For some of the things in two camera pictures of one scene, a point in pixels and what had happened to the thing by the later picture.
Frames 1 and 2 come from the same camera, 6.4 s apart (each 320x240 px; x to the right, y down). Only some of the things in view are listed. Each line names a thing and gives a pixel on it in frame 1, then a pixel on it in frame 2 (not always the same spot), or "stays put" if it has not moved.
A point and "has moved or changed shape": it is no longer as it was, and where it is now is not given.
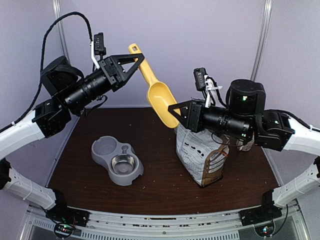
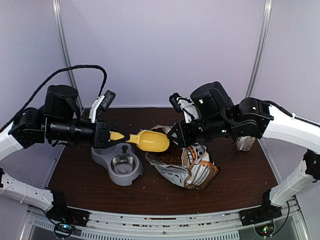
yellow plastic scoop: [160, 97] → [146, 140]
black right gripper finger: [184, 118] → [176, 140]
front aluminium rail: [211, 226] stays put
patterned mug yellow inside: [240, 146] stays put
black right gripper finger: [185, 108] → [175, 131]
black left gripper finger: [127, 75] → [126, 140]
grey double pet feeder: [120, 160] stays put
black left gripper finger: [119, 59] → [114, 128]
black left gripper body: [111, 73] → [99, 142]
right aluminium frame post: [262, 39] stays put
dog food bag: [203, 155] has moved or changed shape
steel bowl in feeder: [123, 164] stays put
